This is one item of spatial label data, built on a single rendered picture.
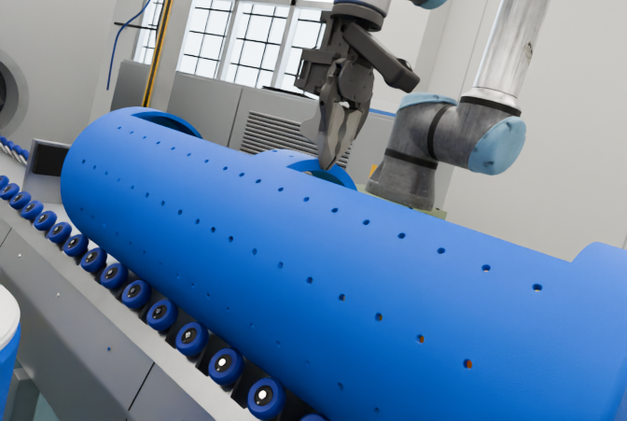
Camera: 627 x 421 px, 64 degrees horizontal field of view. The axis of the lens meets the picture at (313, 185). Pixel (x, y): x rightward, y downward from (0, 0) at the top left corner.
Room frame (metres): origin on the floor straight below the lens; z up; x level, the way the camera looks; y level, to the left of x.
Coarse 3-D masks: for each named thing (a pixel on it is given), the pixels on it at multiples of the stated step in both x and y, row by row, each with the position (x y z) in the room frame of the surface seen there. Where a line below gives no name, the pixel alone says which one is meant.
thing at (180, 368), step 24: (0, 216) 1.09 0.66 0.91; (48, 240) 0.95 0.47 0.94; (72, 264) 0.87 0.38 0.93; (96, 288) 0.80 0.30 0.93; (120, 288) 0.78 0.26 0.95; (120, 312) 0.74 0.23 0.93; (144, 312) 0.73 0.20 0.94; (144, 336) 0.69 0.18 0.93; (168, 336) 0.68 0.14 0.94; (168, 360) 0.64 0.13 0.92; (192, 360) 0.63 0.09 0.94; (192, 384) 0.60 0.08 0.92; (216, 384) 0.59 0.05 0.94; (216, 408) 0.57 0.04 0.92; (240, 408) 0.56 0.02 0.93
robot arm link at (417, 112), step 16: (416, 96) 1.03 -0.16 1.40; (432, 96) 1.02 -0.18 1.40; (400, 112) 1.06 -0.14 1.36; (416, 112) 1.03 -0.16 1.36; (432, 112) 1.01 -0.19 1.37; (400, 128) 1.04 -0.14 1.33; (416, 128) 1.02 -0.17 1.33; (432, 128) 0.99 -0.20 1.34; (400, 144) 1.04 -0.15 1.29; (416, 144) 1.02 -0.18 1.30; (432, 144) 0.99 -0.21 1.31; (432, 160) 1.04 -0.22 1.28
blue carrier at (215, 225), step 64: (128, 128) 0.83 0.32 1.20; (192, 128) 0.99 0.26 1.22; (64, 192) 0.86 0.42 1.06; (128, 192) 0.72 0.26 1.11; (192, 192) 0.64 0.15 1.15; (256, 192) 0.59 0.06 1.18; (320, 192) 0.56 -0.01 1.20; (128, 256) 0.73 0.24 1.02; (192, 256) 0.60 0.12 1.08; (256, 256) 0.53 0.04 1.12; (320, 256) 0.49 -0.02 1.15; (384, 256) 0.46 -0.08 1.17; (448, 256) 0.43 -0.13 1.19; (512, 256) 0.42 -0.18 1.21; (256, 320) 0.52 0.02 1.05; (320, 320) 0.46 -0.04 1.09; (384, 320) 0.42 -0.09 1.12; (448, 320) 0.40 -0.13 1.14; (512, 320) 0.37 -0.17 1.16; (576, 320) 0.36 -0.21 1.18; (320, 384) 0.47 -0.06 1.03; (384, 384) 0.41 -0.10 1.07; (448, 384) 0.38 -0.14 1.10; (512, 384) 0.35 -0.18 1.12; (576, 384) 0.33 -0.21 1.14
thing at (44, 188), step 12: (36, 144) 1.21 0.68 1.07; (48, 144) 1.23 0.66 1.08; (60, 144) 1.25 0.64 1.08; (36, 156) 1.20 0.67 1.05; (48, 156) 1.22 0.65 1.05; (60, 156) 1.24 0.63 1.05; (36, 168) 1.20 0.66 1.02; (48, 168) 1.22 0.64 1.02; (60, 168) 1.24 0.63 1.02; (24, 180) 1.21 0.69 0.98; (36, 180) 1.22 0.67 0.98; (48, 180) 1.24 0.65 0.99; (60, 180) 1.26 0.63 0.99; (36, 192) 1.23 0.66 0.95; (48, 192) 1.25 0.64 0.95; (60, 192) 1.27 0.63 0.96
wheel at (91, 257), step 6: (90, 252) 0.84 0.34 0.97; (96, 252) 0.83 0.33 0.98; (102, 252) 0.83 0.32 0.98; (84, 258) 0.83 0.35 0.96; (90, 258) 0.83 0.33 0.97; (96, 258) 0.82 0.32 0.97; (102, 258) 0.82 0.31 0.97; (84, 264) 0.82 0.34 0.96; (90, 264) 0.81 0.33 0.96; (96, 264) 0.82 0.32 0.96; (102, 264) 0.82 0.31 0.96; (90, 270) 0.82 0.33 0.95; (96, 270) 0.82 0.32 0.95
